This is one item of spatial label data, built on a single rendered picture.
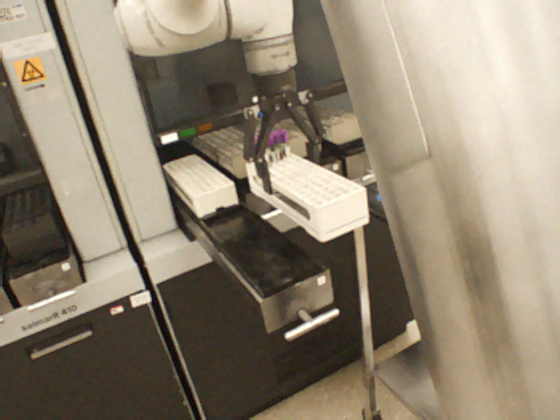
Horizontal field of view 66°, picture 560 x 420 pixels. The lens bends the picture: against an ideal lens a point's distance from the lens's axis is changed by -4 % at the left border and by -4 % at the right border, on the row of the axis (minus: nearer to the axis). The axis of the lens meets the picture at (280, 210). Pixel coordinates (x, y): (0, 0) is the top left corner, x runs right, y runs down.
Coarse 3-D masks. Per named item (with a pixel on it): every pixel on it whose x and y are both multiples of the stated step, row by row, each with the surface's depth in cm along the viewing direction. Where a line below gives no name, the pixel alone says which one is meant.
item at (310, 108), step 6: (306, 96) 83; (312, 96) 83; (312, 102) 84; (306, 108) 85; (312, 108) 84; (312, 114) 85; (318, 114) 85; (312, 120) 86; (318, 120) 86; (312, 126) 88; (318, 126) 86; (324, 132) 87
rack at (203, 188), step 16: (176, 160) 124; (192, 160) 122; (176, 176) 113; (192, 176) 111; (208, 176) 109; (224, 176) 107; (176, 192) 116; (192, 192) 103; (208, 192) 100; (224, 192) 101; (192, 208) 104; (208, 208) 101
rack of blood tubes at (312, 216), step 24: (288, 168) 89; (312, 168) 87; (264, 192) 91; (288, 192) 79; (312, 192) 77; (336, 192) 75; (360, 192) 74; (312, 216) 74; (336, 216) 73; (360, 216) 76
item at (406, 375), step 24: (384, 216) 87; (360, 240) 103; (360, 264) 105; (360, 288) 108; (360, 312) 112; (360, 336) 117; (384, 360) 124; (408, 360) 122; (384, 384) 118; (408, 384) 115; (432, 384) 114; (408, 408) 110; (432, 408) 107
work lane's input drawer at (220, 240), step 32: (192, 224) 101; (224, 224) 98; (256, 224) 96; (224, 256) 86; (256, 256) 85; (288, 256) 83; (256, 288) 75; (288, 288) 74; (320, 288) 77; (288, 320) 76; (320, 320) 74
